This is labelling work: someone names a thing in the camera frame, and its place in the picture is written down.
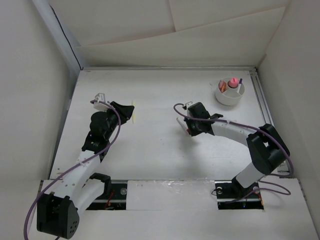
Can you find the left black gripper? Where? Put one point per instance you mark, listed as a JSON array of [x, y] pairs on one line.
[[124, 112]]

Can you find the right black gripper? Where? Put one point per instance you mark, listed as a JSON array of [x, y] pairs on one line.
[[192, 132]]

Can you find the red capped white pen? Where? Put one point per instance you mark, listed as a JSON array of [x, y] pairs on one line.
[[183, 125]]

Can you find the pink capped glue bottle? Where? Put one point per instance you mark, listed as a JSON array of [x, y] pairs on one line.
[[233, 83]]

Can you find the purple capped white pen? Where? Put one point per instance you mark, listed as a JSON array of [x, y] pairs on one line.
[[239, 87]]

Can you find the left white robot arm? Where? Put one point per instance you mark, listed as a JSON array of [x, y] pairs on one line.
[[58, 212]]

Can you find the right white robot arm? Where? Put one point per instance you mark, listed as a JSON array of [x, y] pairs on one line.
[[266, 148]]

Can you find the yellow highlighter pen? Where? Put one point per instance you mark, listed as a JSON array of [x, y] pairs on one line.
[[133, 118]]

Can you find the white round divided container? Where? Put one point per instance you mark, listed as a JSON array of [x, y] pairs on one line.
[[230, 97]]

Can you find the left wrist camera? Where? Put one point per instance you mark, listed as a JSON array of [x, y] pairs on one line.
[[99, 102]]

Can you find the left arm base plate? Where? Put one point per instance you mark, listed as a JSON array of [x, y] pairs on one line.
[[115, 201]]

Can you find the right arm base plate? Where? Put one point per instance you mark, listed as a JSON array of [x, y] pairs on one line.
[[229, 197]]

